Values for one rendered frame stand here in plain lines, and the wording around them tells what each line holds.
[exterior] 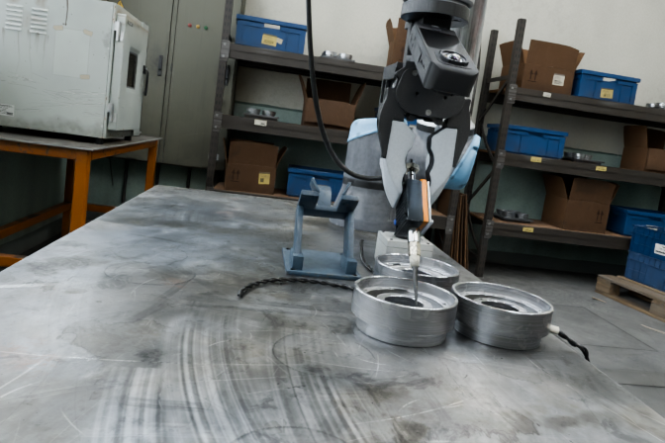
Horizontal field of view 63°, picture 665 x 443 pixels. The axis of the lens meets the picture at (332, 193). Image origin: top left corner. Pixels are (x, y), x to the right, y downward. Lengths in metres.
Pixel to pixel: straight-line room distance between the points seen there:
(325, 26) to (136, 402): 4.38
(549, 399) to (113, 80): 2.47
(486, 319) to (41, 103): 2.48
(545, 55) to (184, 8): 2.78
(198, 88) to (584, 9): 3.36
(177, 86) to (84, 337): 3.96
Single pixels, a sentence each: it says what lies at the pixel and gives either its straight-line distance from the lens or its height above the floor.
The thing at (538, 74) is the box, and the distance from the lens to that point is 4.55.
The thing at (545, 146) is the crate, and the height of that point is 1.09.
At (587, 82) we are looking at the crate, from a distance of 4.77.
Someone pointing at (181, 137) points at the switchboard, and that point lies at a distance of 4.38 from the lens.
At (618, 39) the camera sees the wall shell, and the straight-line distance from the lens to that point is 5.55.
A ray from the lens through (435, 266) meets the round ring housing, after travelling 0.73.
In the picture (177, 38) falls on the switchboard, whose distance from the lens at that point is 4.43.
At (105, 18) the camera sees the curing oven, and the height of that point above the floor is 1.35.
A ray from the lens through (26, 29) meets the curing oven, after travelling 2.86.
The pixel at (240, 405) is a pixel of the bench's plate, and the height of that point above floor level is 0.80.
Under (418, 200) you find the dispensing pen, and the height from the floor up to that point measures 0.93.
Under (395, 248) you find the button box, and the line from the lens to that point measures 0.80.
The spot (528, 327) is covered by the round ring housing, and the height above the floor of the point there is 0.83.
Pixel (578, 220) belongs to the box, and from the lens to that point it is 4.81.
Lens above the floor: 0.99
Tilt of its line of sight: 7 degrees down
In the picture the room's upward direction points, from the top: 8 degrees clockwise
